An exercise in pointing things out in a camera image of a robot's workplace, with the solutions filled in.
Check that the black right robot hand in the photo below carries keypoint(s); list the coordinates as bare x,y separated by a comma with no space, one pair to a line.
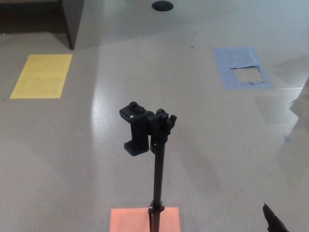
274,222

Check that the black telescopic phone stand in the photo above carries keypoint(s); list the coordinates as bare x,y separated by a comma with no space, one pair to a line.
158,169

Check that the black round floor disc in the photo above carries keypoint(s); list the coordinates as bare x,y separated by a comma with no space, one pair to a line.
162,5

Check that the small blue tape piece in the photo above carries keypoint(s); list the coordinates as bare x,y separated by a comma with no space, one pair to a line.
288,138

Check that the orange paper sheet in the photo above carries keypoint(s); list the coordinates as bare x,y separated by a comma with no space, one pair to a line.
130,220

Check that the yellow paper sheet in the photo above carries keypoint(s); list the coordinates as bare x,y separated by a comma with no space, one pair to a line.
41,76

